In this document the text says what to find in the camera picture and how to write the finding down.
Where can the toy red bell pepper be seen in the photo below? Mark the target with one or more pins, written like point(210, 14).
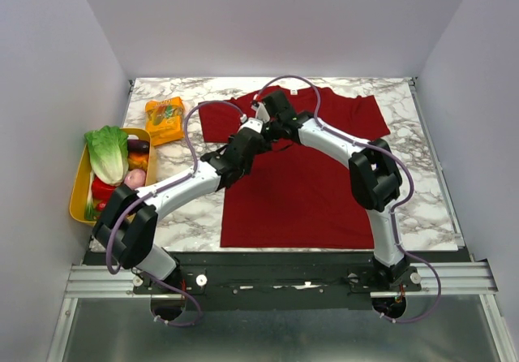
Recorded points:
point(102, 191)

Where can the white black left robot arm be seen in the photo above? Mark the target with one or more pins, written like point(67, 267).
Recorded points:
point(128, 223)

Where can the yellow plastic basket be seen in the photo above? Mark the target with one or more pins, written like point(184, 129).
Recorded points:
point(79, 197)

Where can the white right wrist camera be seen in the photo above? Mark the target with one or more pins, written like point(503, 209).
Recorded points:
point(261, 113)

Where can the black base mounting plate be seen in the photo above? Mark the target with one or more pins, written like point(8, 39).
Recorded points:
point(265, 281)

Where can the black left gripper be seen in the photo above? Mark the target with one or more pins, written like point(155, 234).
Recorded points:
point(248, 166)

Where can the red t-shirt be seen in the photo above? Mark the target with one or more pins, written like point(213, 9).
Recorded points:
point(295, 196)

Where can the aluminium frame rail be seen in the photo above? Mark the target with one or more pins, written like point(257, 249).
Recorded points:
point(457, 278)

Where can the toy green lettuce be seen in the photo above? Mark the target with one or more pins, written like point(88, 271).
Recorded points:
point(108, 154)

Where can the toy pink onion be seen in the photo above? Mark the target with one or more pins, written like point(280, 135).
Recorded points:
point(135, 178)

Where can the orange snack packet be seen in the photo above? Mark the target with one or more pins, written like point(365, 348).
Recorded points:
point(164, 120)

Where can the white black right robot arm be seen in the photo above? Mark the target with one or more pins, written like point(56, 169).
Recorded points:
point(375, 179)

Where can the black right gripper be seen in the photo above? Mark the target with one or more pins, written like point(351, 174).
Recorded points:
point(274, 127)

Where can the toy purple eggplant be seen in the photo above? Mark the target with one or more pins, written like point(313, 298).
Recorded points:
point(138, 146)

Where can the toy green onion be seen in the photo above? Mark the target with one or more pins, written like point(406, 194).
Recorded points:
point(91, 212)

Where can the toy orange pumpkin piece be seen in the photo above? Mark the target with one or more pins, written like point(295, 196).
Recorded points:
point(138, 161)

